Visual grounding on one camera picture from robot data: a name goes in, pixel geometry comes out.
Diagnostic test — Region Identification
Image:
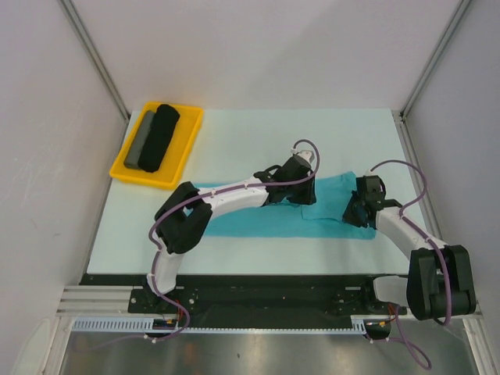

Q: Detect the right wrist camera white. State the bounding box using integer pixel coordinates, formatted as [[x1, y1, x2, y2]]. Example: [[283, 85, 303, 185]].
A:
[[365, 172, 387, 196]]

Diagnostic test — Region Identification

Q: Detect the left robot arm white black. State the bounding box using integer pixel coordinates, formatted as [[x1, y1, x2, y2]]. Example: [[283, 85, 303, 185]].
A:
[[145, 151, 318, 313]]

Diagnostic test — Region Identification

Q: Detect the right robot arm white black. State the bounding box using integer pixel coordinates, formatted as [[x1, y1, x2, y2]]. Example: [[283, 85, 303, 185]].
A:
[[342, 175, 477, 324]]

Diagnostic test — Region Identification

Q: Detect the aluminium frame post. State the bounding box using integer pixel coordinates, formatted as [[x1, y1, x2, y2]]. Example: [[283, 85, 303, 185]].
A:
[[56, 0, 130, 123], [399, 0, 475, 121]]

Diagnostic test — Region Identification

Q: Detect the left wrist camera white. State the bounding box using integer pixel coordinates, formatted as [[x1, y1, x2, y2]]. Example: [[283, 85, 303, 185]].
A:
[[292, 150, 316, 169]]

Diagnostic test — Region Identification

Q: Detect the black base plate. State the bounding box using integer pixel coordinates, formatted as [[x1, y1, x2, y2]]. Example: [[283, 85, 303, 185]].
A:
[[80, 274, 391, 329]]

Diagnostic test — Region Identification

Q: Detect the rolled grey t-shirt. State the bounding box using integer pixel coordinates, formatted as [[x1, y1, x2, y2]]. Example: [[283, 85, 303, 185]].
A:
[[123, 110, 155, 170]]

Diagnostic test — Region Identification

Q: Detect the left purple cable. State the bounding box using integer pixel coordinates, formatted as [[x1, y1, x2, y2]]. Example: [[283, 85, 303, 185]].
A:
[[148, 139, 321, 298]]

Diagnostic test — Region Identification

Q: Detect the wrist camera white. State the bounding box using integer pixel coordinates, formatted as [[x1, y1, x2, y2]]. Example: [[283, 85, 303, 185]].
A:
[[292, 150, 316, 169], [365, 172, 387, 196]]

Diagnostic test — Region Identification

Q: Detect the rolled black t-shirt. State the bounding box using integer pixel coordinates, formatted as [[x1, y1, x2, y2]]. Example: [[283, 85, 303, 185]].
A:
[[137, 104, 180, 173]]

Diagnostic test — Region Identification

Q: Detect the left aluminium frame post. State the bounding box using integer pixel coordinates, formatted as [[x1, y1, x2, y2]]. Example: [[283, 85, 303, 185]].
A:
[[56, 0, 130, 123]]

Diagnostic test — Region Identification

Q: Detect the turquoise t-shirt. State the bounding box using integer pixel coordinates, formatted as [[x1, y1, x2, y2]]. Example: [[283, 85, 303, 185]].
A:
[[204, 171, 376, 241]]

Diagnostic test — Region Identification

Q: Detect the grey slotted cable duct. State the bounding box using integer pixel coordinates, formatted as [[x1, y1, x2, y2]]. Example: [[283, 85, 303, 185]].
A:
[[72, 316, 390, 334]]

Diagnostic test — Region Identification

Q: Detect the yellow plastic tray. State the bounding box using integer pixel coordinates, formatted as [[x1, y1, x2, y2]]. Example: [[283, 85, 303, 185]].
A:
[[109, 102, 204, 190]]

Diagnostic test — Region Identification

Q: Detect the right aluminium frame post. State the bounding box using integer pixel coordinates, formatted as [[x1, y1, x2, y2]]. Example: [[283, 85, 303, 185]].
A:
[[399, 0, 475, 121]]

